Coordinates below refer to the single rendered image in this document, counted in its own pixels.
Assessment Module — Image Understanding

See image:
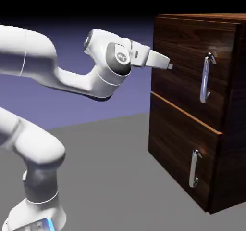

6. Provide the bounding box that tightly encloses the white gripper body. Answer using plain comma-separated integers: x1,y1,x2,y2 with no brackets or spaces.
146,49,171,70

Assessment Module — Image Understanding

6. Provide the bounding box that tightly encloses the dark wood cabinet door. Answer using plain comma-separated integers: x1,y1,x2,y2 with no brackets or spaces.
148,92,223,214
151,16,242,134

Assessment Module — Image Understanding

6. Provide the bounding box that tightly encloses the dark wood cabinet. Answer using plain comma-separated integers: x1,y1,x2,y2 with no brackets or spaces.
148,13,246,215

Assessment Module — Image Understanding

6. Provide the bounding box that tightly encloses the curved silver door handle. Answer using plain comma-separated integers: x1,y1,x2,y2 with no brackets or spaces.
199,52,217,103
188,149,202,189

